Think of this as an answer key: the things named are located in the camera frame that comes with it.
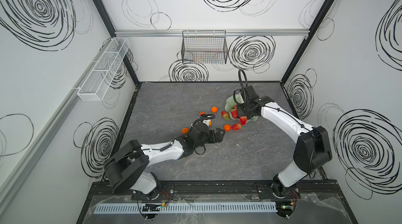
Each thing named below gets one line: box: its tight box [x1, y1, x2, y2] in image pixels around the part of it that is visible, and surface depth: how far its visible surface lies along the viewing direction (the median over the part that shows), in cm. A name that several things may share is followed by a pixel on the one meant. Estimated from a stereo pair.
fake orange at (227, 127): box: [223, 124, 231, 132], surface depth 96 cm
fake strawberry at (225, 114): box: [220, 110, 230, 121], surface depth 101 cm
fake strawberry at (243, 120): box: [239, 116, 248, 126], surface depth 88 cm
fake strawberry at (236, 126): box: [231, 122, 242, 131], surface depth 96 cm
